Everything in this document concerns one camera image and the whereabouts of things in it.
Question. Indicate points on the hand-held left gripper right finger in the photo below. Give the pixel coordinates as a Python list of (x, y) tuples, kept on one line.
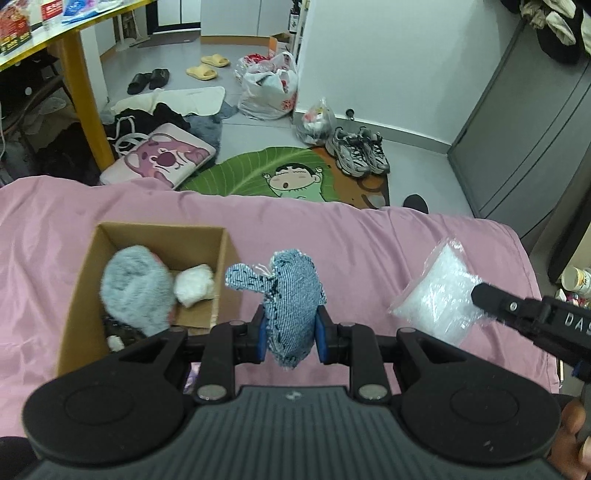
[(322, 341)]

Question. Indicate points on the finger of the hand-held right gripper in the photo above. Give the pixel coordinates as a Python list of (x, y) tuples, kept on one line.
[(501, 302)]

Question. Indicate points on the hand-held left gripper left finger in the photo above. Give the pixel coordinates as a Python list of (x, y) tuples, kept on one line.
[(263, 341)]

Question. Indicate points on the blue denim pouch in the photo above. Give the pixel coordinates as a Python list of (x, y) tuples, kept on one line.
[(293, 314)]

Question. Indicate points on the clear bag of white pellets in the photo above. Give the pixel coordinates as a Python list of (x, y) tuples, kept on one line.
[(438, 295)]

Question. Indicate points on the brown cardboard box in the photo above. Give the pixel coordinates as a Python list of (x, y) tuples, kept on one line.
[(226, 272)]

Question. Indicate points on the white fluffy sock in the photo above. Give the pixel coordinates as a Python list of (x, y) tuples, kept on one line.
[(195, 285)]

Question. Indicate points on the person's right hand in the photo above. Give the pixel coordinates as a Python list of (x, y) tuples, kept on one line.
[(571, 443)]

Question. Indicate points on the white jar with yellow label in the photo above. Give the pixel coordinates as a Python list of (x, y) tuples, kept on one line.
[(577, 280)]

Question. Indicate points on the pink bed sheet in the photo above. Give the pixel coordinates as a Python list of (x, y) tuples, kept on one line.
[(369, 249)]

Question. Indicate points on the black round object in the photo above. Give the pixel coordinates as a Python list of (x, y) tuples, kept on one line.
[(415, 203)]

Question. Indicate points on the fluffy grey plush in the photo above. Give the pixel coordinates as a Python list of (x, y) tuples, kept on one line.
[(136, 288)]

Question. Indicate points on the green leaf cartoon rug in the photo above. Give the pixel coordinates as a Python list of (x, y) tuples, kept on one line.
[(240, 173)]

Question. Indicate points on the grey wardrobe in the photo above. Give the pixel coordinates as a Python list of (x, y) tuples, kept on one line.
[(531, 129)]

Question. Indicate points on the grey sneaker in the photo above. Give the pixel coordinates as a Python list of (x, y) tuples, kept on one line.
[(347, 154), (376, 152)]

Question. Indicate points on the pink bear cushion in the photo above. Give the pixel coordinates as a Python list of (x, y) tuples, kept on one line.
[(161, 157)]

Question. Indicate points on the clear plastic bag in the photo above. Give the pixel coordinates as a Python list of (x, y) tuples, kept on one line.
[(316, 123)]

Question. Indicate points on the grey cloth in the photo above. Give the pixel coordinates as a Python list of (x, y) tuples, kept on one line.
[(212, 127)]

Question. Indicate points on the black clothing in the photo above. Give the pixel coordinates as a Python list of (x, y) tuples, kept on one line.
[(168, 117)]

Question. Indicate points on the white red plastic bag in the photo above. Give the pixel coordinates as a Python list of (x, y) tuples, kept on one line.
[(268, 90)]

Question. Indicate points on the white floor mat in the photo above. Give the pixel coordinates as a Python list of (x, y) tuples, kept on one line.
[(194, 99)]

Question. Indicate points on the yellow slipper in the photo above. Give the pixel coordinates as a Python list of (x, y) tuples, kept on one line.
[(215, 60), (202, 72)]

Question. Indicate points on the hanging dark clothes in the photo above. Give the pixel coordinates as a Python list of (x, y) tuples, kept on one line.
[(558, 27)]

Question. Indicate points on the black slipper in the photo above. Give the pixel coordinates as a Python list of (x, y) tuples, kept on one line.
[(139, 84), (159, 78)]

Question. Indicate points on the small open cardboard box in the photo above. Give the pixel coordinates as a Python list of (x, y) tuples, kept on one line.
[(277, 44)]

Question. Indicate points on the round table with yellow leg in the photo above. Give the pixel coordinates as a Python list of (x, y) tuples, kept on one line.
[(83, 92)]

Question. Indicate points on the black chair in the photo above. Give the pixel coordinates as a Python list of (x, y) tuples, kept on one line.
[(41, 120)]

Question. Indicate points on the dark bottle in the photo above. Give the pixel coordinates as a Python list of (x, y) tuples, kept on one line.
[(294, 18)]

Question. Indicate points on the blue packets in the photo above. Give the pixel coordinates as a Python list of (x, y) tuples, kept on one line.
[(87, 8)]

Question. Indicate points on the plastic water bottle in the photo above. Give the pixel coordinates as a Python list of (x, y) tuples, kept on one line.
[(51, 11)]

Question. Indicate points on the red snack bag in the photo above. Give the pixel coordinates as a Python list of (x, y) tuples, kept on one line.
[(14, 23)]

